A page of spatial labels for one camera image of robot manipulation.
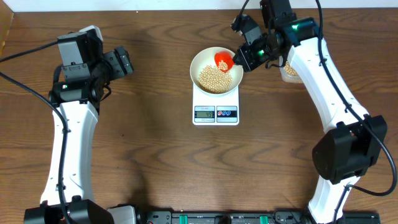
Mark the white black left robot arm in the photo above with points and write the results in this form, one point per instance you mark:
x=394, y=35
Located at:
x=68, y=195

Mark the white digital kitchen scale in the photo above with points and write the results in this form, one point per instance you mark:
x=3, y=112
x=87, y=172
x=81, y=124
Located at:
x=215, y=109

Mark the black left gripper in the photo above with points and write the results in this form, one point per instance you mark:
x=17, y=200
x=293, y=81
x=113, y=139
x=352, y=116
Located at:
x=113, y=63

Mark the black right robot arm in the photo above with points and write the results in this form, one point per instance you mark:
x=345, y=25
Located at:
x=353, y=139

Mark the tan soybeans pile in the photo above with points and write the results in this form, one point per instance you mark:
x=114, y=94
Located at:
x=289, y=70

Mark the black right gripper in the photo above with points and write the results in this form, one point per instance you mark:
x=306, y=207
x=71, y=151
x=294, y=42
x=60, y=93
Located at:
x=247, y=62

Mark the cream round bowl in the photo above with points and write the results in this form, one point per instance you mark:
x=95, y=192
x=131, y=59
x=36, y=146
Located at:
x=206, y=57

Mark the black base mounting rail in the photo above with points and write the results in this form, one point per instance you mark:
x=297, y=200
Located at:
x=169, y=217

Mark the red measuring scoop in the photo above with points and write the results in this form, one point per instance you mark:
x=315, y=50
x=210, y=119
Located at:
x=224, y=61

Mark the soybeans pile in bowl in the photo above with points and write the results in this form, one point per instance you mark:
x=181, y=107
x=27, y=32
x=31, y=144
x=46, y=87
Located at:
x=213, y=80

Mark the clear plastic container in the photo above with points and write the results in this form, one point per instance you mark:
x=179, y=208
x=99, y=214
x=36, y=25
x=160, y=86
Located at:
x=289, y=79

